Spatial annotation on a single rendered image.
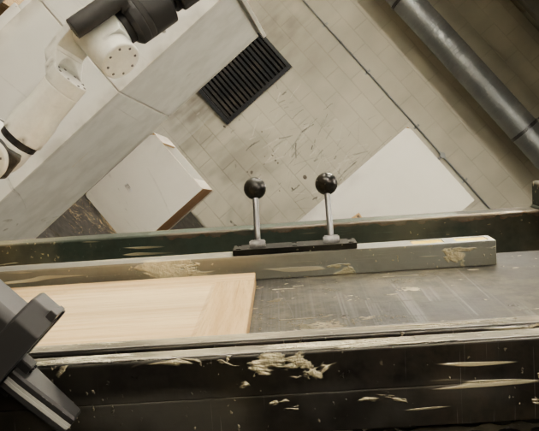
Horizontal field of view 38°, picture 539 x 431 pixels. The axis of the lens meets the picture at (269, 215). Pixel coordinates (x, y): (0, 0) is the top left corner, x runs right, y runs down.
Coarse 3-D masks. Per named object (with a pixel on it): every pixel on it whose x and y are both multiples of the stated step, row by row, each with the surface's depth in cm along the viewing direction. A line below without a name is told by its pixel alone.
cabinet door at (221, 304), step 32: (32, 288) 123; (64, 288) 121; (96, 288) 119; (128, 288) 118; (160, 288) 118; (192, 288) 116; (224, 288) 113; (64, 320) 102; (96, 320) 101; (128, 320) 100; (160, 320) 99; (192, 320) 98; (224, 320) 95
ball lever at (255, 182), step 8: (248, 184) 132; (256, 184) 131; (264, 184) 132; (248, 192) 132; (256, 192) 131; (264, 192) 133; (256, 200) 132; (256, 208) 131; (256, 216) 131; (256, 224) 130; (256, 232) 130; (256, 240) 129; (264, 240) 129
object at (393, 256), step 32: (192, 256) 130; (224, 256) 128; (256, 256) 127; (288, 256) 127; (320, 256) 127; (352, 256) 127; (384, 256) 126; (416, 256) 126; (448, 256) 126; (480, 256) 126
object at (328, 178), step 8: (320, 176) 132; (328, 176) 131; (320, 184) 131; (328, 184) 131; (336, 184) 132; (320, 192) 132; (328, 192) 132; (328, 200) 131; (328, 208) 131; (328, 216) 130; (328, 224) 130; (328, 232) 129; (328, 240) 128; (336, 240) 128
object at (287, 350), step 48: (240, 336) 68; (288, 336) 67; (336, 336) 67; (384, 336) 67; (432, 336) 64; (480, 336) 64; (528, 336) 63; (96, 384) 64; (144, 384) 64; (192, 384) 64; (240, 384) 64; (288, 384) 64; (336, 384) 64; (384, 384) 64; (432, 384) 64; (480, 384) 63; (528, 384) 63
